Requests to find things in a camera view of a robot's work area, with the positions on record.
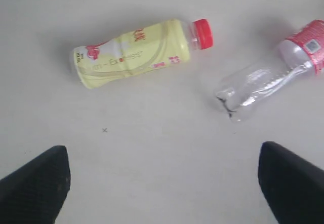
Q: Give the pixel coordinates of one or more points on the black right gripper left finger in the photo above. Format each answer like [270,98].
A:
[36,192]

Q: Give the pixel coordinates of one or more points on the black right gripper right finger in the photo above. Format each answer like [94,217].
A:
[292,186]

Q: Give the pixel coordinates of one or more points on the clear bottle red label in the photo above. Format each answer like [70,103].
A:
[297,56]

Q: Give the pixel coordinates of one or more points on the yellow bottle red cap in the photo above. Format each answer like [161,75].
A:
[142,50]

